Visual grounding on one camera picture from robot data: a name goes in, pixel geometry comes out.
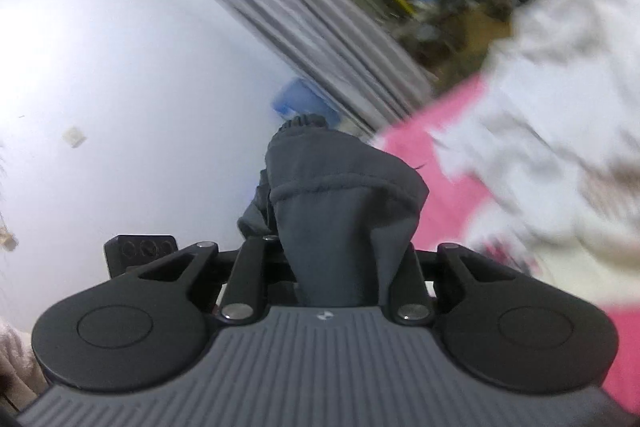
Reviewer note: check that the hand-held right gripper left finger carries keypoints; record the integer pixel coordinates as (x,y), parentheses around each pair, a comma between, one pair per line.
(250,272)

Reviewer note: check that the grey curtain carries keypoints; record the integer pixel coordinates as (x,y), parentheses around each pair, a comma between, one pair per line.
(300,7)

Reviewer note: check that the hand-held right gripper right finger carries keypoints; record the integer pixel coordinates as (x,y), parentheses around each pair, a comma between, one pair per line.
(410,292)

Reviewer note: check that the white wall socket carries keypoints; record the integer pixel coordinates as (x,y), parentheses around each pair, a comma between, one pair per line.
(74,137)

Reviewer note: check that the dark grey pants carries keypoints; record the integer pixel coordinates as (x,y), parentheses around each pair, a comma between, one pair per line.
(340,232)

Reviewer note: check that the blue water jug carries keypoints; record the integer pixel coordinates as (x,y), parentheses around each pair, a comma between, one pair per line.
(300,99)

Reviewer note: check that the person's pinkish fleece clothing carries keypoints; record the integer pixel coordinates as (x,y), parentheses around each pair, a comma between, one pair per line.
(20,367)

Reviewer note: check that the white shirt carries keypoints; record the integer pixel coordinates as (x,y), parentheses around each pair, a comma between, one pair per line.
(550,82)

